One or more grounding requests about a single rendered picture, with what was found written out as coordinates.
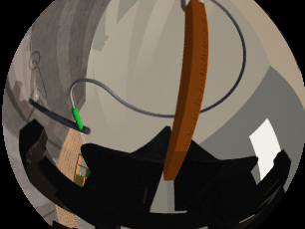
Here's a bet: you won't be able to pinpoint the orange handle with grey ring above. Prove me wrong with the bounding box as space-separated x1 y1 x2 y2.
163 0 209 181

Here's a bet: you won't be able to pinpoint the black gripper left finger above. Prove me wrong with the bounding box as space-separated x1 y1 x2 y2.
80 125 171 204

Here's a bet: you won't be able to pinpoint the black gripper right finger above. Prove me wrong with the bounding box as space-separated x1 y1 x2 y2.
173 139 258 211

